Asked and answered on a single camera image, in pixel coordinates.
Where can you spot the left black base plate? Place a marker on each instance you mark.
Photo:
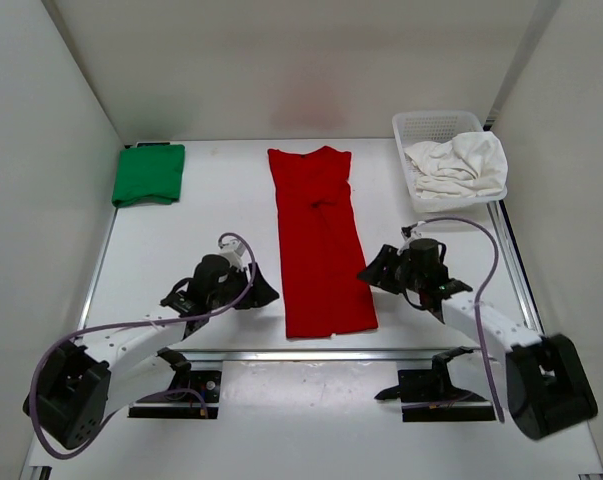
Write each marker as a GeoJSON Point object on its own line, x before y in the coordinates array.
{"type": "Point", "coordinates": [189, 396]}

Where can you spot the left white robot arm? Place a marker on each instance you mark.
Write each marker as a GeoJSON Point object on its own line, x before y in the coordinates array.
{"type": "Point", "coordinates": [84, 379]}

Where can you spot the green t shirt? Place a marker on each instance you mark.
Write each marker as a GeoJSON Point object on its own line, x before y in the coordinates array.
{"type": "Point", "coordinates": [149, 174]}

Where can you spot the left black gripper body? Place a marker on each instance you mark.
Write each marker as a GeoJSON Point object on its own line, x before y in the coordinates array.
{"type": "Point", "coordinates": [232, 288]}

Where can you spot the red t shirt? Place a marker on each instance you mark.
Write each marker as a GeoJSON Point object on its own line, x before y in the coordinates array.
{"type": "Point", "coordinates": [320, 251]}

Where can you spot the white plastic basket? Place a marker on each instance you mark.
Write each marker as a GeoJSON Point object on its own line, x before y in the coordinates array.
{"type": "Point", "coordinates": [438, 126]}

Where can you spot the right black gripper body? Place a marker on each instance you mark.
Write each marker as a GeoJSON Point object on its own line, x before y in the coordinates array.
{"type": "Point", "coordinates": [409, 279]}

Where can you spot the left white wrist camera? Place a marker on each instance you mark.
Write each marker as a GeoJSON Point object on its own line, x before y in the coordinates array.
{"type": "Point", "coordinates": [232, 250]}

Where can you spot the white t shirt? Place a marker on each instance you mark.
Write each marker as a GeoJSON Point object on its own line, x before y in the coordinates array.
{"type": "Point", "coordinates": [470, 165]}

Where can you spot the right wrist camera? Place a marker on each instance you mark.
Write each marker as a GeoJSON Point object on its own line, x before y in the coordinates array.
{"type": "Point", "coordinates": [412, 232]}

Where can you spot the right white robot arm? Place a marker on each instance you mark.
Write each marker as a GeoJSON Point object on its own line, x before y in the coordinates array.
{"type": "Point", "coordinates": [539, 380]}

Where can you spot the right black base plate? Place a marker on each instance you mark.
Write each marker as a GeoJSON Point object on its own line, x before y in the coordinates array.
{"type": "Point", "coordinates": [423, 402]}

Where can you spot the dark table label sticker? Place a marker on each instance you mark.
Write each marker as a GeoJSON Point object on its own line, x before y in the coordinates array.
{"type": "Point", "coordinates": [152, 144]}

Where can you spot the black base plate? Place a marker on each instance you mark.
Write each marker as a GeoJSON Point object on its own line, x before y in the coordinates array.
{"type": "Point", "coordinates": [189, 396]}
{"type": "Point", "coordinates": [423, 402]}

